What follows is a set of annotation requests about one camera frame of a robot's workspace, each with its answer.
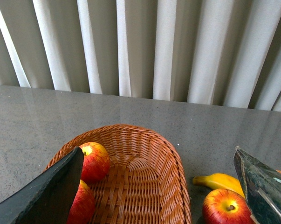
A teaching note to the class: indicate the red yellow apple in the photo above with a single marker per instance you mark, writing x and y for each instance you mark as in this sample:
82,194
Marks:
223,206

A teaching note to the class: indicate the white pleated curtain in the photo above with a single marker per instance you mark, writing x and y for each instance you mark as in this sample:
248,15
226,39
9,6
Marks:
212,52

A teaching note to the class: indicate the red apple at basket rear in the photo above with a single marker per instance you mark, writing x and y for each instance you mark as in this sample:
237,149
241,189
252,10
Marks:
96,162

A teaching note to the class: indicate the left brown wicker basket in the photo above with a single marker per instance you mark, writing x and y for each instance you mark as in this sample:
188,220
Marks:
146,182

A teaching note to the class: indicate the yellow banana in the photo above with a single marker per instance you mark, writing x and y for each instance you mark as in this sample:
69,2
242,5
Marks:
219,181

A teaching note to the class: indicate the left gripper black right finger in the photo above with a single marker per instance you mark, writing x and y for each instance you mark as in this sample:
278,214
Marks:
261,186

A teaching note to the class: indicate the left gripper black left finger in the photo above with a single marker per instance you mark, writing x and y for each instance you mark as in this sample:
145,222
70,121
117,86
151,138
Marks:
47,199

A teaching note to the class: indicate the red apple behind left finger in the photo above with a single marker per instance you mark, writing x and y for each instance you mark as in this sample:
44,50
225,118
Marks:
83,206

